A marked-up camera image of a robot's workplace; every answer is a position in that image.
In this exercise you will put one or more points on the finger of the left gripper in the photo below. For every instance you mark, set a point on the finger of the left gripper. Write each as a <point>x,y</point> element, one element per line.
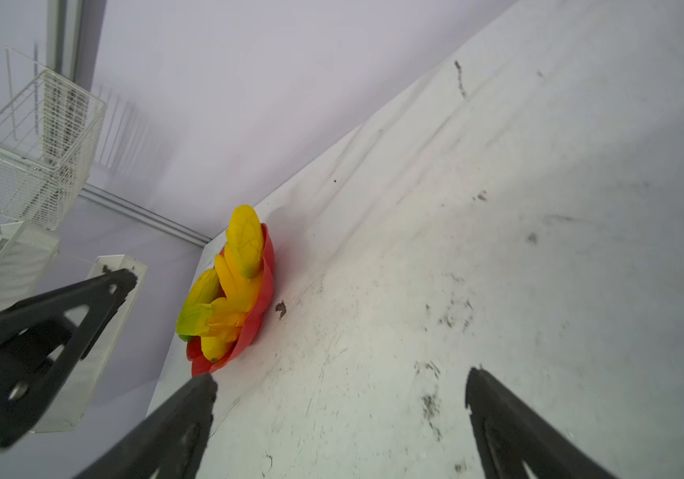
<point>43,338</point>

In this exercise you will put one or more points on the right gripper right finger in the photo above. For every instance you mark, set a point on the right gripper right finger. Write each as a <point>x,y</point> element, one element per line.
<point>514,441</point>

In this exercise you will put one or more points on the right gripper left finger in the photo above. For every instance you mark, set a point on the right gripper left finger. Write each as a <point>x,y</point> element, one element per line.
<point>169,443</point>

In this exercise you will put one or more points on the yellow fake lemon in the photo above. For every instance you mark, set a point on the yellow fake lemon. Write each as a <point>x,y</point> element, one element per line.
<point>215,348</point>

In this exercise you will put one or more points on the yellow fake banana bunch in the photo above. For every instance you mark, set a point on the yellow fake banana bunch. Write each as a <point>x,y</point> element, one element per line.
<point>225,316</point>

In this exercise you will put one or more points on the green yellow fake mango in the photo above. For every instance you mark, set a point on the green yellow fake mango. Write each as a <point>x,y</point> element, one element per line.
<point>205,290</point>

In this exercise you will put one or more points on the yellow fake fruit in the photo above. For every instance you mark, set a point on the yellow fake fruit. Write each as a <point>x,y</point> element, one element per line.
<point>244,242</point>

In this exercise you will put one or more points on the red flower-shaped fruit bowl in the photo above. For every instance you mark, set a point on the red flower-shaped fruit bowl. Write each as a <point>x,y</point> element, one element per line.
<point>252,323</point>

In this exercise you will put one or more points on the white wire wall basket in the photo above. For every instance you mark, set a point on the white wire wall basket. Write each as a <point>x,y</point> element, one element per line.
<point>49,134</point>

